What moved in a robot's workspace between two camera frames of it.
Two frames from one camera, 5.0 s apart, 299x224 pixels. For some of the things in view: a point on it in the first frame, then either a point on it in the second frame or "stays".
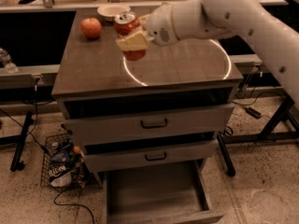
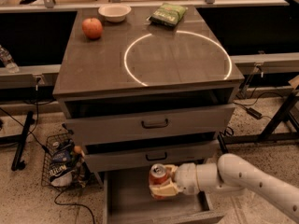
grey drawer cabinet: (151, 121) stays
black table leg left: (19, 140) stays
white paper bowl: (109, 11) stays
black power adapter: (253, 112) stays
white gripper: (159, 22) -> (186, 178)
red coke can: (125, 23) -> (159, 175)
